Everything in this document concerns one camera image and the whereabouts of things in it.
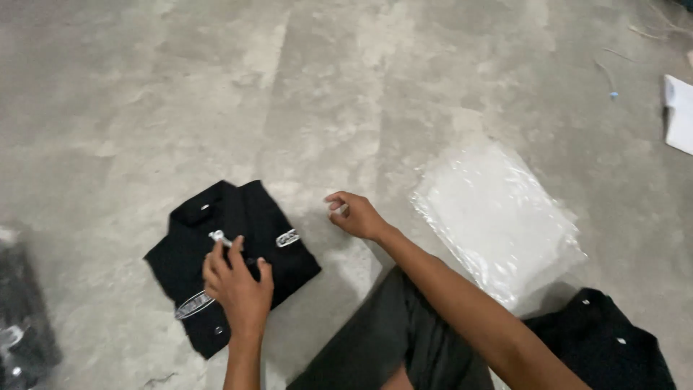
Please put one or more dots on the person's left hand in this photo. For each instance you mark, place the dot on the person's left hand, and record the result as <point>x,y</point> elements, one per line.
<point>241,295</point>

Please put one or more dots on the thread with blue bit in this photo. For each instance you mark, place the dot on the thread with blue bit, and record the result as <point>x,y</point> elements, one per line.
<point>613,95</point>

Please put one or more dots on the stack of clear plastic bags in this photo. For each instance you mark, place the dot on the stack of clear plastic bags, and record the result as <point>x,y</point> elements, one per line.
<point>495,222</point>

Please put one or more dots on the heap of bagged black shirts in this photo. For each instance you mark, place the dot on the heap of bagged black shirts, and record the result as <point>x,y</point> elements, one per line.
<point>24,319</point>

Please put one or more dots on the unfolded black shirt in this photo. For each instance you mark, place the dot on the unfolded black shirt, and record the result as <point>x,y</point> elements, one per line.
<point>601,346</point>

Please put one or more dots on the person's right hand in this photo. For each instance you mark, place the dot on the person's right hand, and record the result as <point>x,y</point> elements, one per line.
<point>360,216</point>

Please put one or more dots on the folded black shirt silver patches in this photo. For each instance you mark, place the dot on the folded black shirt silver patches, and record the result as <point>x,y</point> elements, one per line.
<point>254,222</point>

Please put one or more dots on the small white tag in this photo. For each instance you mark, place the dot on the small white tag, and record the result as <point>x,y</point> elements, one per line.
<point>220,237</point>

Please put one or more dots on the person's dark grey shorts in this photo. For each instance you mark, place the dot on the person's dark grey shorts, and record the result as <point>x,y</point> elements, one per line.
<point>400,330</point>

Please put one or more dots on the white paper sheet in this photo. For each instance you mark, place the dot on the white paper sheet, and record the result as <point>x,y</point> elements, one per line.
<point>679,114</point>

